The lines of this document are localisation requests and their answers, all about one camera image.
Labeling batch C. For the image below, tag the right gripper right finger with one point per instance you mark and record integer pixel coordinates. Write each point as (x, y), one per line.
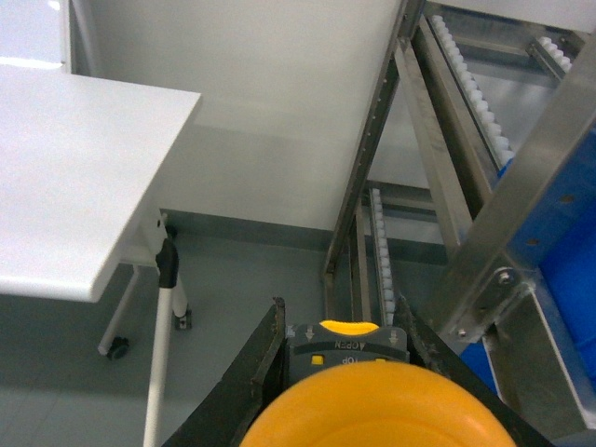
(465, 386)

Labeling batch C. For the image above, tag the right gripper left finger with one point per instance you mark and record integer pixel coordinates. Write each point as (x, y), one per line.
(252, 381)

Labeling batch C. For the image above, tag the yellow mushroom push button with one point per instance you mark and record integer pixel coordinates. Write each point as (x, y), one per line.
(351, 384)

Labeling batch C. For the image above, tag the blue plastic crate left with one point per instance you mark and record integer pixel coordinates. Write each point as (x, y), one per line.
(559, 261)

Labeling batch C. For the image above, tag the stainless steel roller rack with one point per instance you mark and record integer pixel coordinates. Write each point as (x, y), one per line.
(458, 141)

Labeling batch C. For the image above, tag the white folding table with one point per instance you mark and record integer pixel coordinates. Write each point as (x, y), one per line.
(80, 162)

